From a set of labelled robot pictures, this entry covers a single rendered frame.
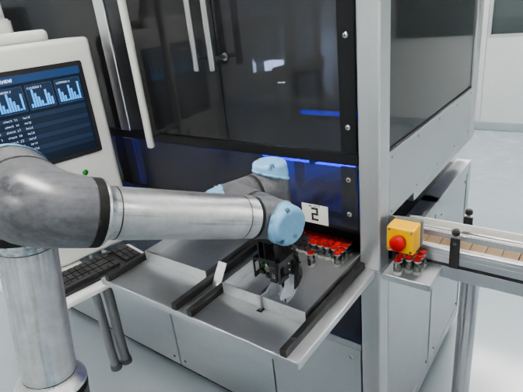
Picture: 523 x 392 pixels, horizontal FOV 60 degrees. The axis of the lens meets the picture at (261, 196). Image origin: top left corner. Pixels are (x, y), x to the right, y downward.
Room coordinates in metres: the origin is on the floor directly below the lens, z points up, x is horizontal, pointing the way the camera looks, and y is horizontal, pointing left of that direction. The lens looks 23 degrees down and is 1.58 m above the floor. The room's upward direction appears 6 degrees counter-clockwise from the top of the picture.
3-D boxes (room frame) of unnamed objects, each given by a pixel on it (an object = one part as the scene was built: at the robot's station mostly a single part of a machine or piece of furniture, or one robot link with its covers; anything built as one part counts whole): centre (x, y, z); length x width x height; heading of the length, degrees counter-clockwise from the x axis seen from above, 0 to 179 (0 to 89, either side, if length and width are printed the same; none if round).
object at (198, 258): (1.30, 0.18, 0.90); 0.34 x 0.26 x 0.04; 141
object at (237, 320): (1.14, 0.09, 0.87); 0.70 x 0.48 x 0.02; 51
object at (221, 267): (1.04, 0.17, 0.91); 0.14 x 0.03 x 0.06; 142
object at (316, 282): (1.07, -0.08, 0.90); 0.34 x 0.26 x 0.04; 141
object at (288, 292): (0.88, -0.03, 0.96); 0.06 x 0.03 x 0.09; 141
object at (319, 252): (1.16, -0.15, 0.90); 0.18 x 0.02 x 0.05; 51
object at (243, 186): (0.82, 0.05, 1.23); 0.11 x 0.11 x 0.08; 35
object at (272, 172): (0.89, -0.02, 1.23); 0.09 x 0.08 x 0.11; 125
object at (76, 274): (1.32, 0.62, 0.82); 0.40 x 0.14 x 0.02; 133
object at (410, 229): (1.03, -0.36, 0.99); 0.08 x 0.07 x 0.07; 141
